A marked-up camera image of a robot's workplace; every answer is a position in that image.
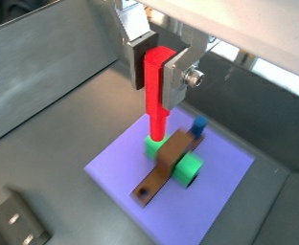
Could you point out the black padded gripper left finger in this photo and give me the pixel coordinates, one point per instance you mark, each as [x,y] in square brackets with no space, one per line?
[139,38]

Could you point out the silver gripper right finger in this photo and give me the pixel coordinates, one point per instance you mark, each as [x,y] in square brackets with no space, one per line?
[181,74]

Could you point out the red hexagonal peg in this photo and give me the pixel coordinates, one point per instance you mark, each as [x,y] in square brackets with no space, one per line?
[155,58]

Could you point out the purple base board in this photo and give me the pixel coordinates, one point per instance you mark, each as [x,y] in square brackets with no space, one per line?
[181,213]

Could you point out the brown bridge bar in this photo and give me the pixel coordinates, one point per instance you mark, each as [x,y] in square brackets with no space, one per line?
[181,143]

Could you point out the green block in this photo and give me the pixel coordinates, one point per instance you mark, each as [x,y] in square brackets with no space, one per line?
[188,167]

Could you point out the black angled bracket holder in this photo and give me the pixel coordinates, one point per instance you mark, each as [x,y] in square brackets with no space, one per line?
[22,227]

